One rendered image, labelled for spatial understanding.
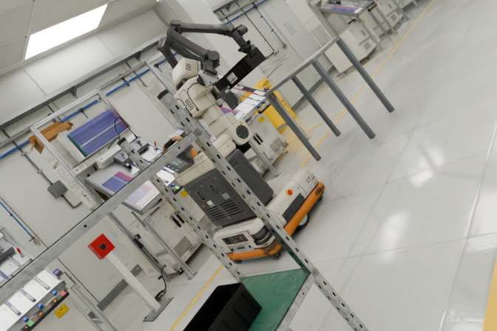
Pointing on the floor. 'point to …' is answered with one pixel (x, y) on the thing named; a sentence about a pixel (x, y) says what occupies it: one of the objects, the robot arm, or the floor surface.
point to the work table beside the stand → (331, 89)
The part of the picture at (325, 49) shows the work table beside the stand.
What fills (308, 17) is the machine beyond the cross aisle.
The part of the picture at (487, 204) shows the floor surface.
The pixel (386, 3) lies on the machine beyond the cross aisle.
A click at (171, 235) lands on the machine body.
